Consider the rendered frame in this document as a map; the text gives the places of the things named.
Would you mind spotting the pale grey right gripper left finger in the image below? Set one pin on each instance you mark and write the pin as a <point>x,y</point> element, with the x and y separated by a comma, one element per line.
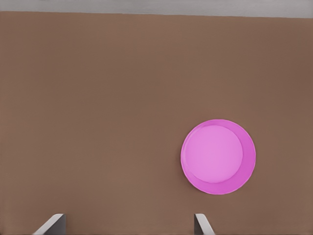
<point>53,225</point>

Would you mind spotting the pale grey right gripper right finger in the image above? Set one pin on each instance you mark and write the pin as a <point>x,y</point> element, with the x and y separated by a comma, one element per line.
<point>202,225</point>

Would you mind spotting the pink round plate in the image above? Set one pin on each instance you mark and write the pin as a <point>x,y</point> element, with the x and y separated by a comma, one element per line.
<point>217,156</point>

